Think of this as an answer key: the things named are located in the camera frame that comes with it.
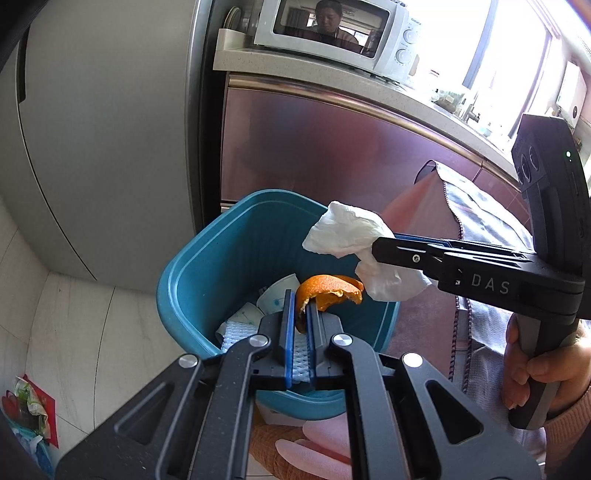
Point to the purple kitchen cabinets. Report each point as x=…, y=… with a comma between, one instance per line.
x=330, y=146

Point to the curled orange peel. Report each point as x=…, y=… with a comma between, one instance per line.
x=326, y=290

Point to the pink slippers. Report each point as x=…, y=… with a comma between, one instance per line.
x=315, y=450

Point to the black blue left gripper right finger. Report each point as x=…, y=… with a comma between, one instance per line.
x=327, y=348

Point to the purple checked tablecloth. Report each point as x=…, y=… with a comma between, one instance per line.
x=479, y=339

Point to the white water heater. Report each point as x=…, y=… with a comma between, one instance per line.
x=571, y=95

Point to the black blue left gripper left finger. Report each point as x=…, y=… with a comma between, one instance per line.
x=275, y=368

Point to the white tissue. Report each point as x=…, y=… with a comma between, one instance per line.
x=345, y=230

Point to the pink sweater right forearm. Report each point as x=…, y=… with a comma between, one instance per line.
x=564, y=431

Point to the chrome sink faucet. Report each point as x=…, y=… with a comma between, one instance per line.
x=467, y=108

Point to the white microwave oven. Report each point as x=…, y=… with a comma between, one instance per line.
x=378, y=37

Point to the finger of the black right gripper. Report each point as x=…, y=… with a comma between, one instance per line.
x=409, y=245
x=383, y=251

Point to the white dotted paper cup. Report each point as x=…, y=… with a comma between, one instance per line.
x=246, y=320

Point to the person's right hand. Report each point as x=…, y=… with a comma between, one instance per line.
x=569, y=366

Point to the silver refrigerator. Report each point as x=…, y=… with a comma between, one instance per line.
x=96, y=98

